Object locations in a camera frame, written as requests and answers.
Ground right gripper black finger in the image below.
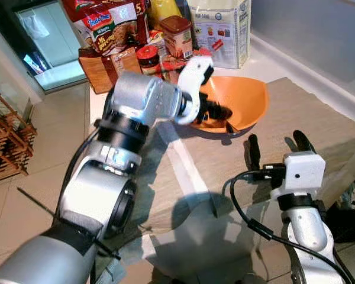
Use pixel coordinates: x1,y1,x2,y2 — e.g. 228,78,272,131
293,130,317,156
247,135,262,173

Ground orange plate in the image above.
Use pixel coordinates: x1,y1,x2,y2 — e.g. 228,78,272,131
189,75,269,134

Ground beige table cloth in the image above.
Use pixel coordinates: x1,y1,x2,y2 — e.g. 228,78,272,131
89,77,355,237

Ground red instant noodle cup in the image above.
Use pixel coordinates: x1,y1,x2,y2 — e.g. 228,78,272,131
162,47,214,83

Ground dark jar with red lid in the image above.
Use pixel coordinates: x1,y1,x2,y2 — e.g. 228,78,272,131
136,45,162,78

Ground jar with brown lid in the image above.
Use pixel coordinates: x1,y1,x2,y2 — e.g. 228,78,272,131
160,16,193,60

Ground brown cardboard food box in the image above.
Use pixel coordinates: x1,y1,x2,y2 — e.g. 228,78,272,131
78,47,143,94

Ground yellow bottle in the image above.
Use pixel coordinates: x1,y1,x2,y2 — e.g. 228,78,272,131
145,0,184,24

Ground instant noodle multipack bag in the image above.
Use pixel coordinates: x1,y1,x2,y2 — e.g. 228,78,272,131
62,0,149,57

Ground glass sliding door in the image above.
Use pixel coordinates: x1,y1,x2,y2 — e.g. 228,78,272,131
15,0,89,92

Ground wooden rack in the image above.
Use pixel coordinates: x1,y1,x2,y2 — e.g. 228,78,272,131
0,83,37,184

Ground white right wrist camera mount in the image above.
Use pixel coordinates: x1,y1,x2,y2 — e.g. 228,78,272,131
271,151,326,199

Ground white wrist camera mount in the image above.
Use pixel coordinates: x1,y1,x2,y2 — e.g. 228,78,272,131
176,54,215,125
271,151,326,199

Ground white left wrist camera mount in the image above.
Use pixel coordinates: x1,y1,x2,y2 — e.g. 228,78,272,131
176,54,215,125

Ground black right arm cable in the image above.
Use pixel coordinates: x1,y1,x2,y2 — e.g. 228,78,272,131
230,170,353,284

